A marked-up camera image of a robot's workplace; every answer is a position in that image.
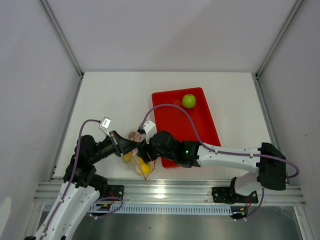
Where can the aluminium mounting rail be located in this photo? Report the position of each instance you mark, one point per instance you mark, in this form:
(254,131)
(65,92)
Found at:
(194,192)

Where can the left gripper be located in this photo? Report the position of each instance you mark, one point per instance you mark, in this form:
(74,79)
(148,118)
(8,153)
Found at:
(125,145)

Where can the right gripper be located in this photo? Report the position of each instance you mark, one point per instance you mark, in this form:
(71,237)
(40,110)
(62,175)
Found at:
(143,153)

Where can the aluminium frame post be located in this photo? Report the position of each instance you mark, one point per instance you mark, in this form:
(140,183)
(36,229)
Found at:
(45,5)
(285,27)

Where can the slotted cable duct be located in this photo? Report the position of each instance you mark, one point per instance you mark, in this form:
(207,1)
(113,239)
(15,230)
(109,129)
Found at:
(130,208)

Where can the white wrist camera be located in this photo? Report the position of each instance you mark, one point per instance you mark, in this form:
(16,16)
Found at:
(148,128)
(104,124)

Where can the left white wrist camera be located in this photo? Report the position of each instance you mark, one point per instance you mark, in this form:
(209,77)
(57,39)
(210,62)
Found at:
(104,124)

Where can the clear zip top bag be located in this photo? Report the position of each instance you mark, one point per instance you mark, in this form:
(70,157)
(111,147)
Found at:
(131,161)

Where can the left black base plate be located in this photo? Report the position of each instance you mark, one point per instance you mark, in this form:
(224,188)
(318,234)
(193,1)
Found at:
(113,191)

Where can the left aluminium frame post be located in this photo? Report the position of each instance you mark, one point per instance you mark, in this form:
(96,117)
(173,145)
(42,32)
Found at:
(45,5)

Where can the orange fruit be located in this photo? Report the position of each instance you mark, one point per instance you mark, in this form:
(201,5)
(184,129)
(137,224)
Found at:
(127,158)

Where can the red plastic tray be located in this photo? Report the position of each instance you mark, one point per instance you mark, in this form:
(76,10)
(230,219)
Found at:
(192,126)

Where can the right aluminium frame post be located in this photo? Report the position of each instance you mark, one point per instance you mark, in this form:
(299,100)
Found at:
(285,27)

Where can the brown kiwi fruit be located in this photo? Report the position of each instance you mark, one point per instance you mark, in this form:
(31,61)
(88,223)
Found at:
(132,135)

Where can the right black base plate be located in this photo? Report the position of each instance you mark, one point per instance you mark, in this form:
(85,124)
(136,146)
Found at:
(224,195)

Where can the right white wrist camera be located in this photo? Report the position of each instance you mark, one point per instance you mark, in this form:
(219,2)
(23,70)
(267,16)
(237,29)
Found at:
(148,128)

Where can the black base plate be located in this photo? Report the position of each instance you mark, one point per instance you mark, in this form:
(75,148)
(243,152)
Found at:
(113,191)
(224,195)

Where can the green apple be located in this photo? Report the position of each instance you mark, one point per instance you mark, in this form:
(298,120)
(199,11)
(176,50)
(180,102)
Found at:
(189,101)

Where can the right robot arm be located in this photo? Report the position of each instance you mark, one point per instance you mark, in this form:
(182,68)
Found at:
(265,165)

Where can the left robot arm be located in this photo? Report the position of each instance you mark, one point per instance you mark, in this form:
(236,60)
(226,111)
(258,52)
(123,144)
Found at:
(81,186)

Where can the yellow bumpy gourd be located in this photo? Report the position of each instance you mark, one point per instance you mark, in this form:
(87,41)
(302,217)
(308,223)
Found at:
(142,167)

